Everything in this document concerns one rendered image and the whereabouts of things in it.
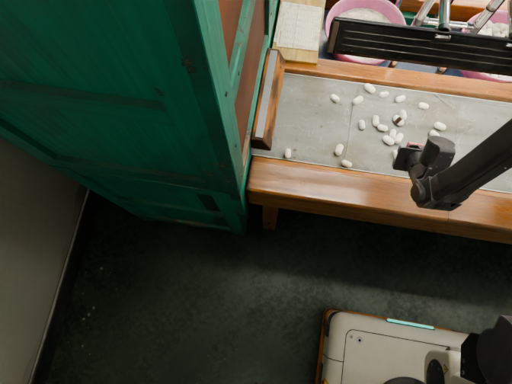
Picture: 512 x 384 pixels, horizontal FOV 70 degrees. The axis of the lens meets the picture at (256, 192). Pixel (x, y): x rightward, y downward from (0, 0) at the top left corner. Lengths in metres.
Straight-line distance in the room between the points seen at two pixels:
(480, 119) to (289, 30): 0.66
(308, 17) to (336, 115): 0.35
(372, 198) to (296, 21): 0.63
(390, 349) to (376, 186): 0.72
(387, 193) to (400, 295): 0.87
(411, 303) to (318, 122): 1.07
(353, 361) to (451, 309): 0.63
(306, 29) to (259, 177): 0.53
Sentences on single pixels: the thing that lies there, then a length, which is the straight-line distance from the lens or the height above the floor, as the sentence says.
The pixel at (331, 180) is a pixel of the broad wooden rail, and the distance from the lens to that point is 1.09.
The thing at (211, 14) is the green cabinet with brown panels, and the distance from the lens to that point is 0.43.
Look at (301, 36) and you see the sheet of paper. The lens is 1.29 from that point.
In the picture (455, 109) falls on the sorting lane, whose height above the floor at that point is 0.74.
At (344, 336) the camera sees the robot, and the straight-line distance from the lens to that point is 1.56.
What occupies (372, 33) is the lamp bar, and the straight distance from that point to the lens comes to 0.92.
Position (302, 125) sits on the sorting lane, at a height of 0.74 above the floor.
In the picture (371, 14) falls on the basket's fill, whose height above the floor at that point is 0.73.
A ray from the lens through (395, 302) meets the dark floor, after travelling 1.90.
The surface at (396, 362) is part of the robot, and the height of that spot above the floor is 0.28.
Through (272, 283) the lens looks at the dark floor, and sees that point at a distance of 1.79.
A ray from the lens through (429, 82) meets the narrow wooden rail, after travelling 1.32.
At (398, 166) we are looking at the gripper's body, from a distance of 1.01.
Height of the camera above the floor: 1.79
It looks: 75 degrees down
